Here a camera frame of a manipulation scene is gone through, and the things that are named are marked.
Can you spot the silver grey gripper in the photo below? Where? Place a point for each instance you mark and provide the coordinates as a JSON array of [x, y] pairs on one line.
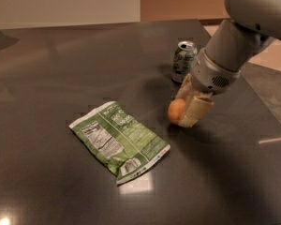
[[209, 73]]

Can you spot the orange fruit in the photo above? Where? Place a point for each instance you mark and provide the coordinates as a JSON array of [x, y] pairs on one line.
[[175, 110]]

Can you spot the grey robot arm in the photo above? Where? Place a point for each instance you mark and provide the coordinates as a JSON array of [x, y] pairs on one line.
[[251, 27]]

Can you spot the green jalapeno chip bag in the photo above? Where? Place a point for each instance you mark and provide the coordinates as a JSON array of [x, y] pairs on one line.
[[120, 142]]

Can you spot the silver green soda can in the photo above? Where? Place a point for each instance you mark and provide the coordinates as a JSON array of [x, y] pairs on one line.
[[183, 58]]

